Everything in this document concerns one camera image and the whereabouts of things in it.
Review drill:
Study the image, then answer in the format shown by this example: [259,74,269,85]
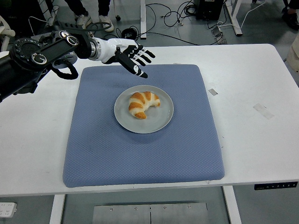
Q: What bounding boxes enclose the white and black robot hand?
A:
[98,38,156,79]

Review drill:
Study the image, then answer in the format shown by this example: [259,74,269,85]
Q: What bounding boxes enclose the striped croissant bread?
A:
[128,91,161,119]

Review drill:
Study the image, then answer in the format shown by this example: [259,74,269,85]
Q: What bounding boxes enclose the round grey plate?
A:
[114,84,175,134]

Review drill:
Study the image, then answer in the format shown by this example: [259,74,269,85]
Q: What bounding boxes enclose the person's left white shoe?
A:
[99,15,114,32]

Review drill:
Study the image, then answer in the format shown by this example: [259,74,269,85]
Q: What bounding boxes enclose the person's white shoe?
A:
[76,14,93,30]
[99,15,114,32]

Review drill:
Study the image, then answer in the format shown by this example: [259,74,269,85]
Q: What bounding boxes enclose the person's right white shoe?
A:
[76,14,93,30]

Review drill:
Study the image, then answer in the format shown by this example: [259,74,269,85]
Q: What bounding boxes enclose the person's left leg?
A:
[98,0,111,16]

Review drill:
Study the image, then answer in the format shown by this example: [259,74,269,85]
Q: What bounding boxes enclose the black equipment box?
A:
[195,0,224,21]

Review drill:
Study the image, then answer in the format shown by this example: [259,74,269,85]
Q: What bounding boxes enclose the grey foot pedal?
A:
[211,27,227,45]

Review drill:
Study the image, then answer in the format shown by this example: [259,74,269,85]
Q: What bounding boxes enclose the blue quilted mat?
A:
[62,64,226,189]

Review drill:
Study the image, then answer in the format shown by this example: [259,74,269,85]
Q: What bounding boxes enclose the white desk leg with foot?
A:
[225,0,243,36]

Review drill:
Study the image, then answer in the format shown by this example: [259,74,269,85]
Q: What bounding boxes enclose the large clear tape piece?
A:
[253,103,275,120]

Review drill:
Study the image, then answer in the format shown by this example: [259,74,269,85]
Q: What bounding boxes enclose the white table leg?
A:
[49,194,66,224]
[222,186,242,224]

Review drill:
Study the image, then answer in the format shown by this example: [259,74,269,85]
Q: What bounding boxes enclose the person's black shoe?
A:
[282,11,299,30]

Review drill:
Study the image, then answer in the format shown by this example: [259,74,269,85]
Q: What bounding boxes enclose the beige object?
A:
[285,35,299,73]

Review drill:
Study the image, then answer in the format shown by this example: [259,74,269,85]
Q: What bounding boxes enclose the white power strip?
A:
[0,202,17,219]

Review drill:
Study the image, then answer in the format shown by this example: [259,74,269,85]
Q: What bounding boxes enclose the black table control panel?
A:
[254,181,299,191]

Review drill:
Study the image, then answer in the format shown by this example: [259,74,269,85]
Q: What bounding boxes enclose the coiled black cable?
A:
[121,27,138,41]

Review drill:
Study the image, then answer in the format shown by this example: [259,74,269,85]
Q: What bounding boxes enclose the long black floor cable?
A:
[140,3,200,46]

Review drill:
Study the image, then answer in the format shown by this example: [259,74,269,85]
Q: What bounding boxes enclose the tangled black floor cables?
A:
[161,1,197,26]

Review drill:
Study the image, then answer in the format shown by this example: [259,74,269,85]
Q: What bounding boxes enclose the white floor cable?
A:
[217,2,267,28]

